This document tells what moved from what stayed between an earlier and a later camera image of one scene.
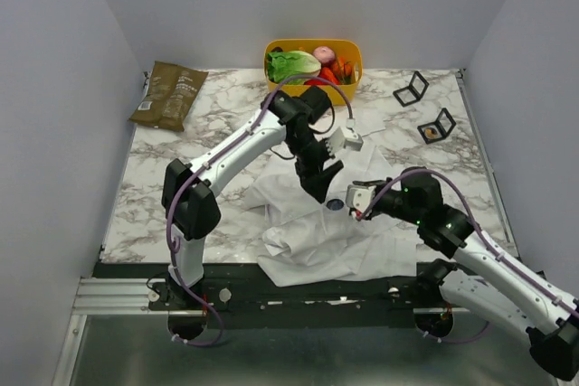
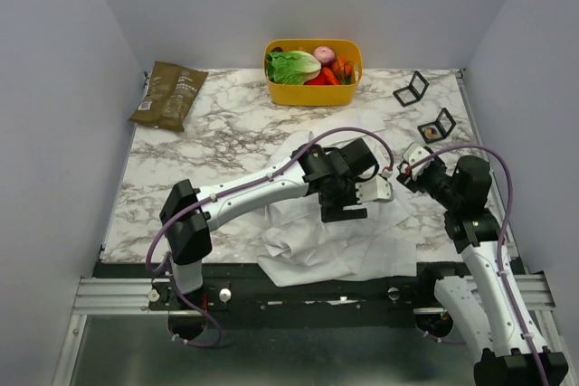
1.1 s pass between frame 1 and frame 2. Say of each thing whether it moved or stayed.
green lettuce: stayed
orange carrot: stayed
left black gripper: moved
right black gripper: moved
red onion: stayed
